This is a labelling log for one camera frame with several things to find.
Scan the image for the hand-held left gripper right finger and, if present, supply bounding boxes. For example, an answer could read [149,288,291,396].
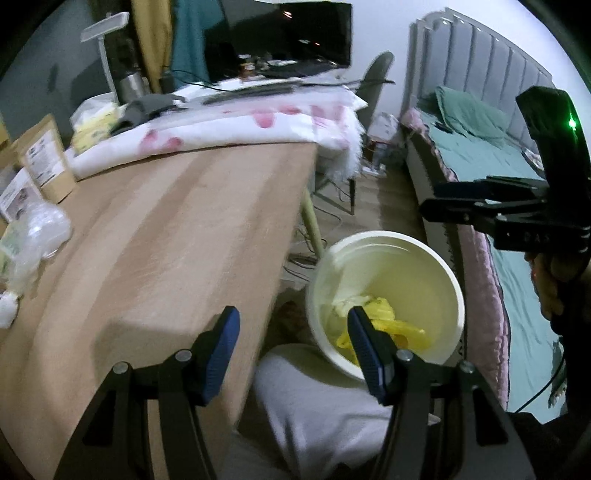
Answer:
[346,305,536,480]

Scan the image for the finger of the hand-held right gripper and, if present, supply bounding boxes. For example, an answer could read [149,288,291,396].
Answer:
[433,175,549,202]
[419,198,546,228]

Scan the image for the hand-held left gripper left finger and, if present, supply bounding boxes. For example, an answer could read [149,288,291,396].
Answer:
[53,306,241,480]

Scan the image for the yellow plastic bag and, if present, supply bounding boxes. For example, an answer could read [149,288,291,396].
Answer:
[335,296,426,366]

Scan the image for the pale green plastic bag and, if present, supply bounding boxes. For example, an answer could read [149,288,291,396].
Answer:
[329,294,371,325]

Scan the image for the cream plastic bucket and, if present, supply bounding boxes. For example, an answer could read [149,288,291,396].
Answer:
[304,230,467,382]

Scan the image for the person's right hand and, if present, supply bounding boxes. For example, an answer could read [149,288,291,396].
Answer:
[524,251,567,323]

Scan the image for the bed with teal sheet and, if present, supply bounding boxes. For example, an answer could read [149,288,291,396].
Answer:
[401,87,591,418]

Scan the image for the green pillow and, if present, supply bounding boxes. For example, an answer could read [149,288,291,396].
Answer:
[433,85,509,140]

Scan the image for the person's legs white pants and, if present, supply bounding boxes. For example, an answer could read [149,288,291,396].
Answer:
[221,343,441,480]

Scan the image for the grey padded headboard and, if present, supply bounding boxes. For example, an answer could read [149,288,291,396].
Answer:
[408,9,556,149]

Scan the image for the grey chair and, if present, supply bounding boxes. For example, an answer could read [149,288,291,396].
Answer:
[350,50,396,216]

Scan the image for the black desktop keyboard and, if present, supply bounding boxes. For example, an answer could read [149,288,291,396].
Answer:
[262,62,336,79]

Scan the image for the small clear plastic bag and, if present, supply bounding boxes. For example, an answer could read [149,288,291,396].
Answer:
[13,202,74,265]

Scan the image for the white crumpled paper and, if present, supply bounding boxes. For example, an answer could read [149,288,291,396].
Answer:
[0,290,20,329]

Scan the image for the black monitor with red light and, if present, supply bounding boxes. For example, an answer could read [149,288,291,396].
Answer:
[271,2,354,68]

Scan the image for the floral white tablecloth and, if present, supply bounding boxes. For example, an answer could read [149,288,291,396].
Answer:
[68,76,371,184]

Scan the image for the dark flat keyboard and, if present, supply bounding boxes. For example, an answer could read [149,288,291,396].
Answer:
[202,83,302,105]

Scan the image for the pale green packet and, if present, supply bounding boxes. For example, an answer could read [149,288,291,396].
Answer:
[0,220,29,282]

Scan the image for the white leaflet packet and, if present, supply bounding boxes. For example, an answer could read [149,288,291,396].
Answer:
[0,168,48,223]

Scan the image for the grey cloth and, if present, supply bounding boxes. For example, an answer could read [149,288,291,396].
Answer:
[113,94,186,136]

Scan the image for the kraft paper pouch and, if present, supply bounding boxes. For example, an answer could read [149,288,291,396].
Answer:
[15,114,78,205]

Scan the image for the steel thermos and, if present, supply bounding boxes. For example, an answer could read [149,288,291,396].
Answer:
[119,69,147,105]

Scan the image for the teal curtain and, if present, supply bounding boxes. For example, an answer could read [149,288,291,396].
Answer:
[170,0,223,85]

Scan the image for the narrow yellow curtain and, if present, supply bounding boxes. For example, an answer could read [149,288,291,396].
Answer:
[131,0,175,94]

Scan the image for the white desk lamp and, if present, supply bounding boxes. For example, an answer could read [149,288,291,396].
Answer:
[80,11,130,105]

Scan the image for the black cable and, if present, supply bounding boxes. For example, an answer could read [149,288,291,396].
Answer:
[516,340,568,412]

